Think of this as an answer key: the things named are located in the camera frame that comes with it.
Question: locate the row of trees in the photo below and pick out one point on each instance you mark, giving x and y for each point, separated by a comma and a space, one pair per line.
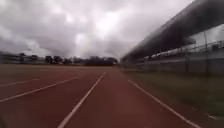
96, 61

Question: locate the red running track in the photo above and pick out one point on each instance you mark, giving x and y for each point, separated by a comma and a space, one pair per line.
113, 103

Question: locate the grandstand building with roof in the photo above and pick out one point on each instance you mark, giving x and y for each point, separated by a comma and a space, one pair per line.
180, 36

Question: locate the grass strip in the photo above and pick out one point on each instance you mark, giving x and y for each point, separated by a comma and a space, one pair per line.
186, 88

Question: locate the low building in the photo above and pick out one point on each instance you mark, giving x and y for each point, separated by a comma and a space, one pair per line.
20, 58

